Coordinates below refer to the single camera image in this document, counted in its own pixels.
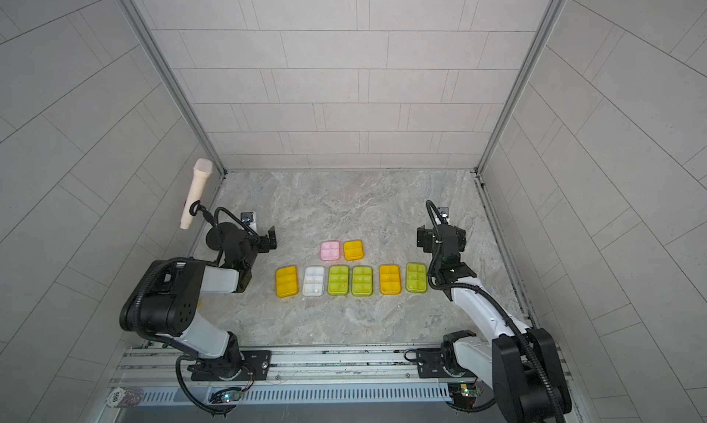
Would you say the green pillbox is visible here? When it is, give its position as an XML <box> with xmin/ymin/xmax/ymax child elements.
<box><xmin>351</xmin><ymin>266</ymin><xmax>374</xmax><ymax>297</ymax></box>
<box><xmin>405</xmin><ymin>263</ymin><xmax>428</xmax><ymax>294</ymax></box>
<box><xmin>327</xmin><ymin>265</ymin><xmax>350</xmax><ymax>296</ymax></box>

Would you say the yellow six-slot pillbox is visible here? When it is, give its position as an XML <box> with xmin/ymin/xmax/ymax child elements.
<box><xmin>275</xmin><ymin>266</ymin><xmax>299</xmax><ymax>298</ymax></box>

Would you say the clear white pillbox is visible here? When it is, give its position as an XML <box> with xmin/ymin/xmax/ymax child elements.
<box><xmin>302</xmin><ymin>266</ymin><xmax>325</xmax><ymax>297</ymax></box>

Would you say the pink pillbox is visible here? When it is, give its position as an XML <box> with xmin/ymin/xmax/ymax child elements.
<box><xmin>320</xmin><ymin>241</ymin><xmax>342</xmax><ymax>262</ymax></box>

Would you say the small yellow pillbox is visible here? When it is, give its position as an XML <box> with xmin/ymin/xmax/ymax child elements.
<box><xmin>342</xmin><ymin>240</ymin><xmax>365</xmax><ymax>261</ymax></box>

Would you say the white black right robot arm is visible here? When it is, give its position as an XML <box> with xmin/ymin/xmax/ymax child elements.
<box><xmin>416</xmin><ymin>223</ymin><xmax>572</xmax><ymax>422</ymax></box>

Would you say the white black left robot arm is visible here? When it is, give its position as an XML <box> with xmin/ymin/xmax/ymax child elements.
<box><xmin>119</xmin><ymin>222</ymin><xmax>277</xmax><ymax>382</ymax></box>

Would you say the black microphone stand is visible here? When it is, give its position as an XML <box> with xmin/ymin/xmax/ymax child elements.
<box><xmin>188</xmin><ymin>200</ymin><xmax>239</xmax><ymax>251</ymax></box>

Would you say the beige microphone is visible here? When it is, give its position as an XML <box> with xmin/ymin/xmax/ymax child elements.
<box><xmin>180</xmin><ymin>158</ymin><xmax>214</xmax><ymax>231</ymax></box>

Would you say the left green circuit board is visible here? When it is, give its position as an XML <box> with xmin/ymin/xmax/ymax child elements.
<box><xmin>209</xmin><ymin>387</ymin><xmax>245</xmax><ymax>405</ymax></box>

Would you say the green circuit board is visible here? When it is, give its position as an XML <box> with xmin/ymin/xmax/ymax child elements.
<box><xmin>447</xmin><ymin>382</ymin><xmax>480</xmax><ymax>408</ymax></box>
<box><xmin>209</xmin><ymin>387</ymin><xmax>245</xmax><ymax>405</ymax></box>

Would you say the right green circuit board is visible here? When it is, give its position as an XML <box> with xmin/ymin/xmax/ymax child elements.
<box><xmin>447</xmin><ymin>382</ymin><xmax>480</xmax><ymax>408</ymax></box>

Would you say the left poker chip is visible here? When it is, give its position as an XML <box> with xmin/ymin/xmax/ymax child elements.
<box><xmin>106</xmin><ymin>387</ymin><xmax>145</xmax><ymax>408</ymax></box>

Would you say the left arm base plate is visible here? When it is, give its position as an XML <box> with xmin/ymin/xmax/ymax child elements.
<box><xmin>187</xmin><ymin>350</ymin><xmax>272</xmax><ymax>382</ymax></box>

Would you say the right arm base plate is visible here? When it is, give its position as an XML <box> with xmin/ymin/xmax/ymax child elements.
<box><xmin>411</xmin><ymin>347</ymin><xmax>475</xmax><ymax>379</ymax></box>

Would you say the aluminium rail frame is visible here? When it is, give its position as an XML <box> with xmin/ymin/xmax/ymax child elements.
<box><xmin>109</xmin><ymin>338</ymin><xmax>494</xmax><ymax>386</ymax></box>

